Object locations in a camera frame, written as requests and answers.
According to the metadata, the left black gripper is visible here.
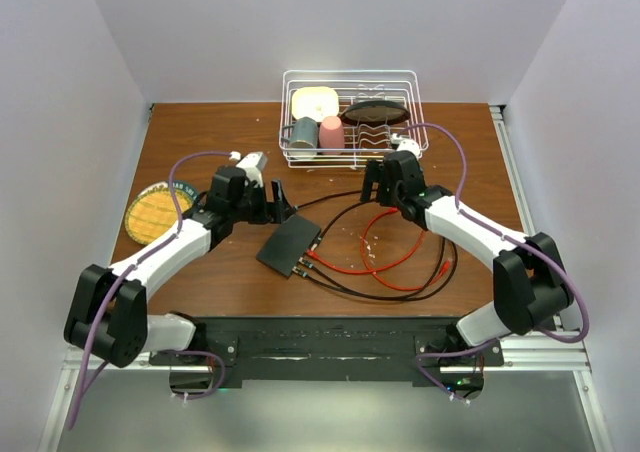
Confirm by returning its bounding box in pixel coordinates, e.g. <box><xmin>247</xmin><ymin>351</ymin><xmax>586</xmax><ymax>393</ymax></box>
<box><xmin>229</xmin><ymin>178</ymin><xmax>294</xmax><ymax>225</ymax></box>

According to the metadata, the black network switch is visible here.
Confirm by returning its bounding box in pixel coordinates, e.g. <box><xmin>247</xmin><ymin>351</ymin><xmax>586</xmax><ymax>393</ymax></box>
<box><xmin>256</xmin><ymin>215</ymin><xmax>321</xmax><ymax>278</ymax></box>

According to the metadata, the red ethernet cable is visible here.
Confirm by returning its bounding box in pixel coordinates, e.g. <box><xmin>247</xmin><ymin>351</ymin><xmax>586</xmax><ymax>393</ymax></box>
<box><xmin>305</xmin><ymin>206</ymin><xmax>456</xmax><ymax>292</ymax></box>

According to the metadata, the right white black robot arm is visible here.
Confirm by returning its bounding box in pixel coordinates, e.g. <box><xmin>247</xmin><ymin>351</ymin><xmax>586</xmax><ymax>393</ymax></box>
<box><xmin>361</xmin><ymin>151</ymin><xmax>574</xmax><ymax>365</ymax></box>

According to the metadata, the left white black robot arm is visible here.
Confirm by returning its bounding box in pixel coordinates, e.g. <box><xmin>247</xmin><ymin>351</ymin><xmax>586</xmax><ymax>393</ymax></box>
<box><xmin>63</xmin><ymin>166</ymin><xmax>295</xmax><ymax>368</ymax></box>

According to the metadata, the pink cup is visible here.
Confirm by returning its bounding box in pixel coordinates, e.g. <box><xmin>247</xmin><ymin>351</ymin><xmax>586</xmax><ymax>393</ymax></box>
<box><xmin>319</xmin><ymin>116</ymin><xmax>345</xmax><ymax>155</ymax></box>

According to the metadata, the dark brown oval bowl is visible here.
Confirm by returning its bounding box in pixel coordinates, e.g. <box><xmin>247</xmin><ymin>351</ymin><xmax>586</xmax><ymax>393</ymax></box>
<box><xmin>339</xmin><ymin>100</ymin><xmax>411</xmax><ymax>127</ymax></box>

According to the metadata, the grey mug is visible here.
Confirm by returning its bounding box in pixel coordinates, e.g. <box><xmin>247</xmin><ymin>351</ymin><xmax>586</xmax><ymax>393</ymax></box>
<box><xmin>281</xmin><ymin>117</ymin><xmax>319</xmax><ymax>149</ymax></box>

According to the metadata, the cream square plate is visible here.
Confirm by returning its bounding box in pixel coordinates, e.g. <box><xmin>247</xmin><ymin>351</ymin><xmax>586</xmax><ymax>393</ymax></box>
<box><xmin>291</xmin><ymin>86</ymin><xmax>339</xmax><ymax>122</ymax></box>

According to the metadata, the round yellow green coaster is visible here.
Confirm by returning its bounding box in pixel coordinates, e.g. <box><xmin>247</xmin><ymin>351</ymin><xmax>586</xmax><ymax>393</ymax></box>
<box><xmin>124</xmin><ymin>181</ymin><xmax>177</xmax><ymax>245</ymax></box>

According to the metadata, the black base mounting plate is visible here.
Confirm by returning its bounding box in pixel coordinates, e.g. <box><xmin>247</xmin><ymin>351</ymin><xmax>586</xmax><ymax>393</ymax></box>
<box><xmin>150</xmin><ymin>317</ymin><xmax>507</xmax><ymax>398</ymax></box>

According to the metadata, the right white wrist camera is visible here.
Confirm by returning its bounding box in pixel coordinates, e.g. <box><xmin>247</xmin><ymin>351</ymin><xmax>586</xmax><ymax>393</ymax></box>
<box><xmin>390</xmin><ymin>133</ymin><xmax>422</xmax><ymax>159</ymax></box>

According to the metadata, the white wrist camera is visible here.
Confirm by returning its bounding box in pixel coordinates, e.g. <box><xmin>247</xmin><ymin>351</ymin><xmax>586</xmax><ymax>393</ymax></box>
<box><xmin>230</xmin><ymin>151</ymin><xmax>268</xmax><ymax>188</ymax></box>
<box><xmin>390</xmin><ymin>133</ymin><xmax>422</xmax><ymax>159</ymax></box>

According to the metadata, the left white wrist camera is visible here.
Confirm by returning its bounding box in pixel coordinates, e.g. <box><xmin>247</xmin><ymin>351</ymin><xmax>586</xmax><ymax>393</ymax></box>
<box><xmin>230</xmin><ymin>151</ymin><xmax>268</xmax><ymax>188</ymax></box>

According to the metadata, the white wire dish rack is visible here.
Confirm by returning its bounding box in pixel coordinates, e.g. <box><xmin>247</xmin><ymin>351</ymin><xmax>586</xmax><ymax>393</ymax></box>
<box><xmin>278</xmin><ymin>69</ymin><xmax>429</xmax><ymax>170</ymax></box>

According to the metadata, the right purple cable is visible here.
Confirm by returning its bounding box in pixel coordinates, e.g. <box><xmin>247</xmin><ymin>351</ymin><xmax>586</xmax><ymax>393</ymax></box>
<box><xmin>394</xmin><ymin>122</ymin><xmax>591</xmax><ymax>406</ymax></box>

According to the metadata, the purple cable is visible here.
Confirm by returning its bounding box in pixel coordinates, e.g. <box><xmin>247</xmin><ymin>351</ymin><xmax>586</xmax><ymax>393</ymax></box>
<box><xmin>394</xmin><ymin>122</ymin><xmax>591</xmax><ymax>406</ymax></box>
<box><xmin>65</xmin><ymin>150</ymin><xmax>238</xmax><ymax>431</ymax></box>

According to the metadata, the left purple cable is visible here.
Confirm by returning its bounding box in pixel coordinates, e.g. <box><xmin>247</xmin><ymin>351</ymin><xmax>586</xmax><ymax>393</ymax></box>
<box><xmin>65</xmin><ymin>150</ymin><xmax>238</xmax><ymax>431</ymax></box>

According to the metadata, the aluminium frame rail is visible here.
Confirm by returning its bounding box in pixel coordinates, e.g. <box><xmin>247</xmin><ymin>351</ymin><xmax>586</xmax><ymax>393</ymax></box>
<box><xmin>37</xmin><ymin>104</ymin><xmax>614</xmax><ymax>452</ymax></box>

